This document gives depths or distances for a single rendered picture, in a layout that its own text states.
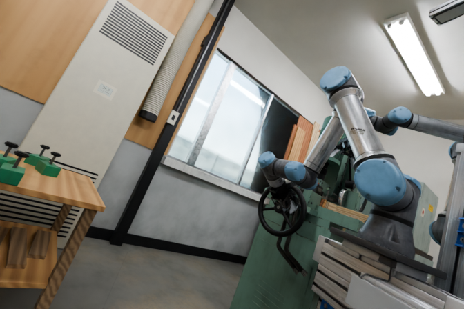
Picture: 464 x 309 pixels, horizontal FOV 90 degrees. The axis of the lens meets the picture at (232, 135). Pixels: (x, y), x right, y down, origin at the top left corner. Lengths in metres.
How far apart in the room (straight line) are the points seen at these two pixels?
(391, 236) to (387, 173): 0.21
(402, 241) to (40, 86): 2.25
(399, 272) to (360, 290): 0.15
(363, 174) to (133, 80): 1.69
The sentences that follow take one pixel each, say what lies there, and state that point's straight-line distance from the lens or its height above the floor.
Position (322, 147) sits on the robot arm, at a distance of 1.04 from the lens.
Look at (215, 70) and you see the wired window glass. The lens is 2.73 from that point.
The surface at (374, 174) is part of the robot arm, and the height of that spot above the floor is 0.99.
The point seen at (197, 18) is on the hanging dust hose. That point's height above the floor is 2.14.
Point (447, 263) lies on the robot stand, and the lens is 1.05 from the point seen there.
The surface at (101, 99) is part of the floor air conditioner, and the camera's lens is 1.94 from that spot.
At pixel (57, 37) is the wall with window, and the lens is 2.30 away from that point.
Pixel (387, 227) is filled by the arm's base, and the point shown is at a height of 0.87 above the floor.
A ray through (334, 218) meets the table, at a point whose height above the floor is 0.87.
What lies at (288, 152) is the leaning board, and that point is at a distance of 3.21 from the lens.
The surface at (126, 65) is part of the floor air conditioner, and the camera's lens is 2.00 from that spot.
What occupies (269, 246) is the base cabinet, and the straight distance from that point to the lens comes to 1.56.
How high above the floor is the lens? 0.81
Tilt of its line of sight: 12 degrees up
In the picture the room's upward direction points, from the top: 22 degrees clockwise
